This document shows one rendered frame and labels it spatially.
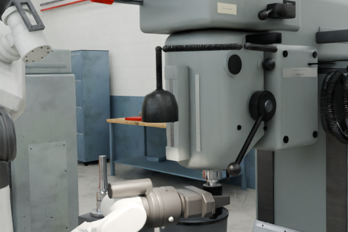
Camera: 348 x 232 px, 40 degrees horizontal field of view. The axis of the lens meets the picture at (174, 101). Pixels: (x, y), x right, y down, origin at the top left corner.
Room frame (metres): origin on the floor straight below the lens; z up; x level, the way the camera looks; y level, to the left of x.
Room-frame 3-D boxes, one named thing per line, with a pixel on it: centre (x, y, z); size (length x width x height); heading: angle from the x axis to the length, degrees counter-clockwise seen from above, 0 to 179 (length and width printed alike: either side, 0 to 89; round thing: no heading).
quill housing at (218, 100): (1.15, -0.09, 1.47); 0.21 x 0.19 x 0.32; 42
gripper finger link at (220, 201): (1.12, -0.10, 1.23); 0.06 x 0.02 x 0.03; 117
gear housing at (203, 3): (1.17, -0.12, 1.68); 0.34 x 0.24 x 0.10; 132
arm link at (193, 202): (1.10, -0.01, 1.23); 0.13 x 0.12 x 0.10; 27
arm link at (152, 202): (1.06, 0.10, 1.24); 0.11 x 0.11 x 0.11; 27
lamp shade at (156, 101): (0.93, 0.03, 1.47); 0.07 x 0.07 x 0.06
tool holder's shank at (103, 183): (1.51, 0.23, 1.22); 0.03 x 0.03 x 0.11
